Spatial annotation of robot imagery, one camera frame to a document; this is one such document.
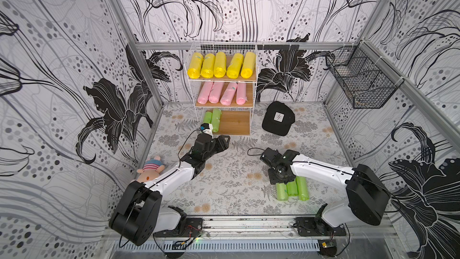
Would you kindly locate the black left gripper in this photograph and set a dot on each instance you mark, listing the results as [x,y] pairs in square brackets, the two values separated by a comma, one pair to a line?
[221,143]

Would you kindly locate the pink trash bag roll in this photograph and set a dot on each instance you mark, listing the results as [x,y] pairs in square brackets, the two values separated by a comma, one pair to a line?
[241,93]
[216,90]
[228,95]
[204,94]

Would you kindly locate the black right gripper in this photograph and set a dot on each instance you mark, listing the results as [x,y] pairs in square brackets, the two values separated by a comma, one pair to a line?
[277,172]

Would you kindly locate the metal base rail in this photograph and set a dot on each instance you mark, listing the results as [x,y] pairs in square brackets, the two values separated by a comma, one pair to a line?
[250,234]

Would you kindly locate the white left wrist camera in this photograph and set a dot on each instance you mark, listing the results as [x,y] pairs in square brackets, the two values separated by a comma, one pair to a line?
[206,129]

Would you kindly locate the white wire wooden shelf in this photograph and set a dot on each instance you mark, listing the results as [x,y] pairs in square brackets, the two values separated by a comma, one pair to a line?
[236,119]

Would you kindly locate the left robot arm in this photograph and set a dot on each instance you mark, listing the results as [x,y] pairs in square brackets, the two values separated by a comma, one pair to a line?
[139,214]

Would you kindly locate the black wire wall basket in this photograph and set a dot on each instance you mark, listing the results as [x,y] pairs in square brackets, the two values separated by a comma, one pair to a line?
[363,82]

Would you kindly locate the black cap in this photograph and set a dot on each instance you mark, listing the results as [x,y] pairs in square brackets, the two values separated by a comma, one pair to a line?
[278,119]

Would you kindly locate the plush toy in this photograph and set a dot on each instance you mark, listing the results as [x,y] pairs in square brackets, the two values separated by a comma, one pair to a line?
[151,170]

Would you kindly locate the green trash bag roll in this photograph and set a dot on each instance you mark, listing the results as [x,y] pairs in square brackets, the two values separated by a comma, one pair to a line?
[207,117]
[292,189]
[216,117]
[302,188]
[281,192]

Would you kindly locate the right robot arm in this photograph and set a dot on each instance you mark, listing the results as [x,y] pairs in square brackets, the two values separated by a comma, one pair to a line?
[366,197]

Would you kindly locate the yellow trash bag roll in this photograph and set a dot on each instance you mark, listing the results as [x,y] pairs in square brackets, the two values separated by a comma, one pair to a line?
[248,66]
[207,69]
[195,64]
[233,71]
[219,68]

